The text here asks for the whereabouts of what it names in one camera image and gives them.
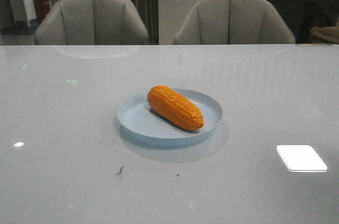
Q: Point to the orange toy corn cob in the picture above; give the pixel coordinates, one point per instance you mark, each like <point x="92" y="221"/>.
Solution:
<point x="175" y="108"/>

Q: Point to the grey upholstered chair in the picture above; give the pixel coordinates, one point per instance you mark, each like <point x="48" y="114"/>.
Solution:
<point x="92" y="22"/>
<point x="233" y="22"/>

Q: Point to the red waste bin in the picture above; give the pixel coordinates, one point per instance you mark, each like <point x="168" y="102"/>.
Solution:
<point x="42" y="8"/>

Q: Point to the grey upholstered chair right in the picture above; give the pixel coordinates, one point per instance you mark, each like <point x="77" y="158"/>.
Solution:
<point x="233" y="22"/>

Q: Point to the light blue round plate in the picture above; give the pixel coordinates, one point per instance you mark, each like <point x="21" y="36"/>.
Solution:
<point x="145" y="127"/>

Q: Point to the beige cushioned seat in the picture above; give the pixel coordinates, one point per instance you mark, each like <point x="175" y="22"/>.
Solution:
<point x="328" y="34"/>

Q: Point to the coloured sticker strip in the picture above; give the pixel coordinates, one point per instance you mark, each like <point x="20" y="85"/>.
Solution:
<point x="315" y="44"/>

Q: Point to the grey upholstered chair left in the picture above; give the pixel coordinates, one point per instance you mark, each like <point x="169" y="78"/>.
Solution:
<point x="92" y="22"/>

